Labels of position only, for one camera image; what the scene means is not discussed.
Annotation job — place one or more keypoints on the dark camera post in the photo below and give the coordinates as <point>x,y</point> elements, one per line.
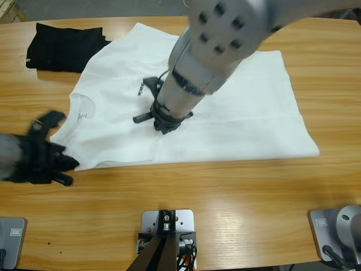
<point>158,254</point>

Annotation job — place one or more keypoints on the black clamp block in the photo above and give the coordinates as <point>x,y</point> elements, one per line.
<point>187,235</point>

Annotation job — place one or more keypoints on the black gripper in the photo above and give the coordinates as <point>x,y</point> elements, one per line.
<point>36,161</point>
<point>166,122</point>

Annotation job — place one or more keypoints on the wooden crate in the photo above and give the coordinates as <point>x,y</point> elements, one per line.
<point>9,9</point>

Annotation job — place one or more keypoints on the folded black garment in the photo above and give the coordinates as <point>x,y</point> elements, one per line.
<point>56,48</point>

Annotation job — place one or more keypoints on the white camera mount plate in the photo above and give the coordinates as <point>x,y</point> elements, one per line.
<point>184,218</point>

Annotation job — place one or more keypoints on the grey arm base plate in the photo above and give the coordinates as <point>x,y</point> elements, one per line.
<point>320,234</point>
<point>11,242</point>

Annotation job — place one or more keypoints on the white t-shirt with black logo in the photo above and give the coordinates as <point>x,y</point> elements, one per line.
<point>253,113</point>

